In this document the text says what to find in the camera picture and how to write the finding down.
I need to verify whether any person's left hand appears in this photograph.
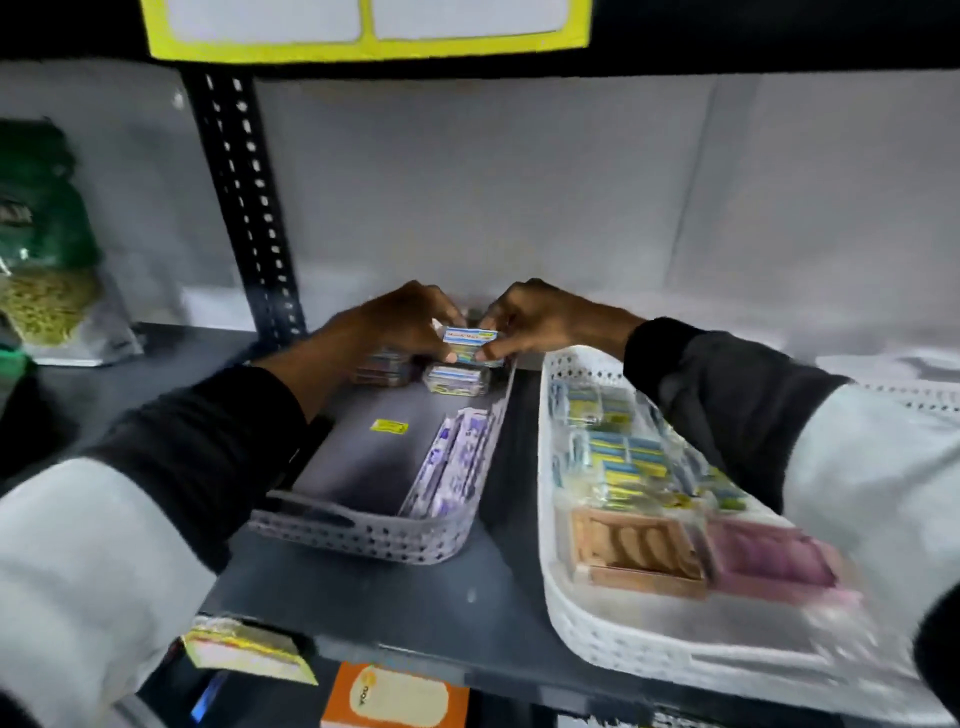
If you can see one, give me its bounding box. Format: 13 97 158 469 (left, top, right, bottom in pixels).
358 280 468 366

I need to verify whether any person's right hand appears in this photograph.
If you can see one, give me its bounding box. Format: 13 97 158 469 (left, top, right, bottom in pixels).
476 278 603 363

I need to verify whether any small blue white packet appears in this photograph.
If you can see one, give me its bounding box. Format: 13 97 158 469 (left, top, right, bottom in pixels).
441 326 506 369

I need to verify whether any person's left forearm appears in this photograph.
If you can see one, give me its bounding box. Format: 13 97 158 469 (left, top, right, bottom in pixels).
0 313 376 728

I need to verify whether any person's right forearm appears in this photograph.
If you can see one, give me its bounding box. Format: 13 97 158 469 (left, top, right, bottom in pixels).
592 301 960 654

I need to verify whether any small stack of blue packets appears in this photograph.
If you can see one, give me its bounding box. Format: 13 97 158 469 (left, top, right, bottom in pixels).
421 363 493 398

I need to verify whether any small stack of dark packets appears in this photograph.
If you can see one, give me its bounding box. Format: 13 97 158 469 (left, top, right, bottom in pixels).
351 348 415 389

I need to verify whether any row of purple white packets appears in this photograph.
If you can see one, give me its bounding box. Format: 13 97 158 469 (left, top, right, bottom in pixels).
399 407 501 520

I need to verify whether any pile of blue yellow packets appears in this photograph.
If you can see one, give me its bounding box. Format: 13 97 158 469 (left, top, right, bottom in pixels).
547 377 751 517

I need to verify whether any grey perforated plastic tray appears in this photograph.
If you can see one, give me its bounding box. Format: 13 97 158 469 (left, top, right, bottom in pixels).
247 351 519 567

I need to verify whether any black perforated shelf upright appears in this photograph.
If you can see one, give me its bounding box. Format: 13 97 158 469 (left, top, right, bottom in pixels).
180 67 310 352

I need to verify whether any brown biscuit pack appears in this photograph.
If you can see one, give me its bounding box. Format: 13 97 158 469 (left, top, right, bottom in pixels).
568 505 711 602

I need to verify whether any dark metal shelf board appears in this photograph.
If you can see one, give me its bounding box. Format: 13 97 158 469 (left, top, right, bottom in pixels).
30 322 954 728

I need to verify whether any yellow framed label holder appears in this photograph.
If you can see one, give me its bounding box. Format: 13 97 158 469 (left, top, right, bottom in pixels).
139 0 594 64

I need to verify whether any white perforated plastic tray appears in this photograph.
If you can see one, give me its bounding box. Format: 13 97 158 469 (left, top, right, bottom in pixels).
535 343 960 725

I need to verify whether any pink biscuit pack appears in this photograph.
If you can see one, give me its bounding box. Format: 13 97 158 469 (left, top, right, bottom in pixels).
703 517 860 607

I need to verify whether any orange shelf label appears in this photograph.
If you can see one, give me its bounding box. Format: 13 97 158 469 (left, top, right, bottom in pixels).
320 661 471 728

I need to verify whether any yellow shelf price tag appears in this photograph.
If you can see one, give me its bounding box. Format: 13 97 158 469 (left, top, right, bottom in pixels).
180 615 321 687

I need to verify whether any green clear snack bag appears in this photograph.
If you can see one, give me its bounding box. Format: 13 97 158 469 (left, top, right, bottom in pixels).
0 118 145 369

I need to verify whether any blue shelf tag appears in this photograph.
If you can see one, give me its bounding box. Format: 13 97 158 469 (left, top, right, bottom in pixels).
189 670 228 726

